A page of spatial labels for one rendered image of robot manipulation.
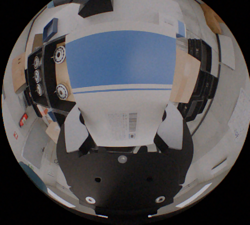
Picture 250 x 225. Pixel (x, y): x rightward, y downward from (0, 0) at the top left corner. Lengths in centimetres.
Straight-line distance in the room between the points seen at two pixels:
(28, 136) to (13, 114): 93
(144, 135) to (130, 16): 60
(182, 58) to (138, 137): 41
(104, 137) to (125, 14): 61
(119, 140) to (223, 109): 295
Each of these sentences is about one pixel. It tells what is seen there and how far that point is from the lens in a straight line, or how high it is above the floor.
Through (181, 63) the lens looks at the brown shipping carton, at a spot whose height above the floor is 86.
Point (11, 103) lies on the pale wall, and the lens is 316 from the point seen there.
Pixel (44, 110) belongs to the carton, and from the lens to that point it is 112.
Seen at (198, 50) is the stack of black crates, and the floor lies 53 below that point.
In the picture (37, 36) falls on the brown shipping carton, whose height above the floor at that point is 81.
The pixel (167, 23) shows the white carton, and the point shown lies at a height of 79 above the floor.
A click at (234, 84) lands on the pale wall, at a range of 287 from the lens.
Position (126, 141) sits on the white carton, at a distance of 16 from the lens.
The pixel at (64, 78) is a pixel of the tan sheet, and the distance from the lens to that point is 52.
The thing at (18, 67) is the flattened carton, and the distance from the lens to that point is 314.
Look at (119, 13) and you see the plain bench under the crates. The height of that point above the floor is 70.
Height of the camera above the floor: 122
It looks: 58 degrees down
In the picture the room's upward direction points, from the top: 175 degrees clockwise
